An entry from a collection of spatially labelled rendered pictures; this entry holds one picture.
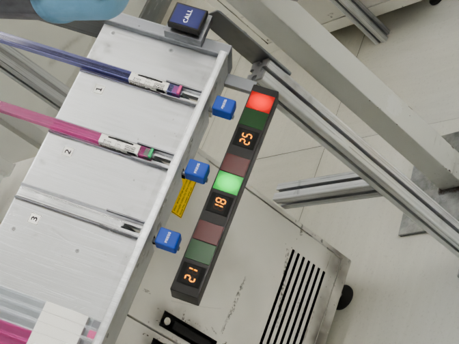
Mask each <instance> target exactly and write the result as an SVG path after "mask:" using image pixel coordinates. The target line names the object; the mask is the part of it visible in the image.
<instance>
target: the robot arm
mask: <svg viewBox="0 0 459 344"><path fill-rule="evenodd" d="M128 2H129V0H0V19H18V20H45V21H47V22H50V23H57V24H64V23H70V22H72V21H74V20H109V19H112V18H115V17H116V16H118V15H120V14H121V13H122V12H123V11H124V9H125V8H126V6H127V4H128Z"/></svg>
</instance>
